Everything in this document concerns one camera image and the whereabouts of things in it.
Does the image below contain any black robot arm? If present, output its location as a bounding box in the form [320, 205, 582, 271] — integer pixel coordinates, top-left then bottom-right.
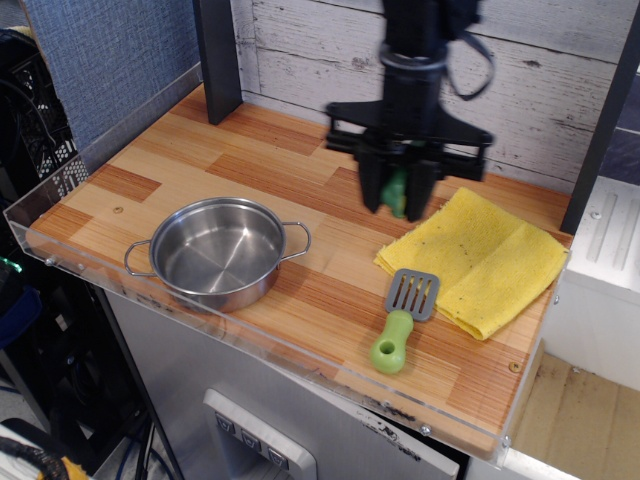
[326, 1, 493, 222]

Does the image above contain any yellow folded towel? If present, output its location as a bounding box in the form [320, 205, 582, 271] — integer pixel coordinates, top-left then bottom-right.
[374, 188, 568, 341]

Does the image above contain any clear acrylic table guard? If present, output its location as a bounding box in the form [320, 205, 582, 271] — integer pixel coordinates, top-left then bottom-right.
[8, 89, 553, 479]

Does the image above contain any black plastic crate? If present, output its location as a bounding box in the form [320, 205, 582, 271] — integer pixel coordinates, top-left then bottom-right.
[1, 28, 77, 179]

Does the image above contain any green toy pepper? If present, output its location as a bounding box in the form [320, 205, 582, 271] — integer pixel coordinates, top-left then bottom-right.
[380, 168, 407, 218]

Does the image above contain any grey spatula with green handle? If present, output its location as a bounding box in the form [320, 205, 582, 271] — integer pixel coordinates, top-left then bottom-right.
[369, 268, 440, 374]

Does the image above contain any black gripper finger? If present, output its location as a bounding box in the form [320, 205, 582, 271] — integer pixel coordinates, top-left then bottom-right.
[405, 162, 440, 221]
[357, 152, 395, 213]

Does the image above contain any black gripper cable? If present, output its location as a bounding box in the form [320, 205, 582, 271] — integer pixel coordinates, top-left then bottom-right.
[444, 29, 496, 101]

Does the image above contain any dark grey post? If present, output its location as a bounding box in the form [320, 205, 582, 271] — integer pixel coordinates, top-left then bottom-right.
[193, 0, 243, 125]
[560, 6, 639, 235]

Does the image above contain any dark grey left post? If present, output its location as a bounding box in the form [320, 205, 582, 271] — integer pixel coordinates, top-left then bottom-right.
[193, 0, 243, 125]

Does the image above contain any small stainless steel pot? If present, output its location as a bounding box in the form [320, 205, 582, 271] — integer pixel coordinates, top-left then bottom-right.
[124, 197, 312, 313]

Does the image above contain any white toy sink unit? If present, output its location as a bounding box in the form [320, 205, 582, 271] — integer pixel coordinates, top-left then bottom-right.
[541, 177, 639, 390]

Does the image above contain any dark grey right post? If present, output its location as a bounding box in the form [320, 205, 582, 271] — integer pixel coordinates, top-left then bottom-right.
[560, 6, 639, 235]

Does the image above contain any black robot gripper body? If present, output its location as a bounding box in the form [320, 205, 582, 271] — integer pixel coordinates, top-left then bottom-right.
[326, 54, 493, 181]

